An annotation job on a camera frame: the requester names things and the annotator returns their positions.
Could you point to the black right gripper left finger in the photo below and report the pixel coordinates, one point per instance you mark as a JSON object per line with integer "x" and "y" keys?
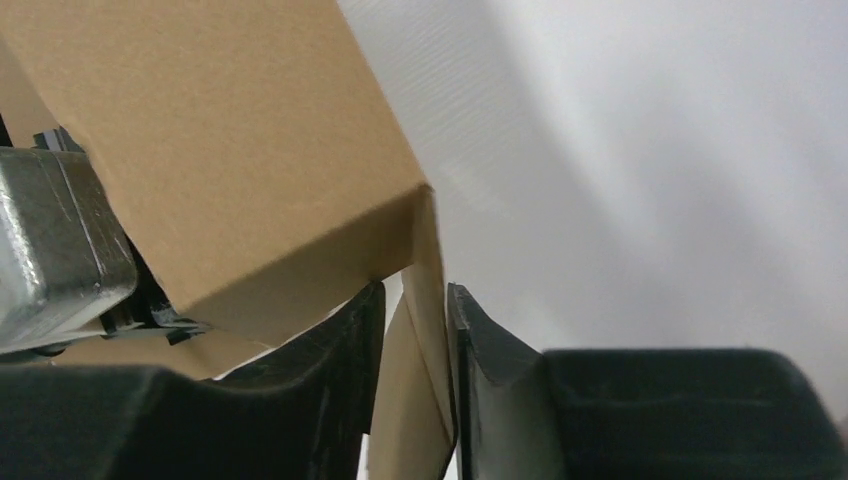
{"x": 299, "y": 412}

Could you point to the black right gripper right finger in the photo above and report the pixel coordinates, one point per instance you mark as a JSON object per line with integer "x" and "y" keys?
{"x": 715, "y": 413}

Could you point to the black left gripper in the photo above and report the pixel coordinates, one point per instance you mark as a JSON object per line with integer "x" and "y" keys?
{"x": 145, "y": 312}

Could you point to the brown cardboard box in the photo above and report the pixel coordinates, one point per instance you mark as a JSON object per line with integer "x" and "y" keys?
{"x": 250, "y": 155}

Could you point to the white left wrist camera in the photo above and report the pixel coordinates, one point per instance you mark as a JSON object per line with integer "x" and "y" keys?
{"x": 65, "y": 259}

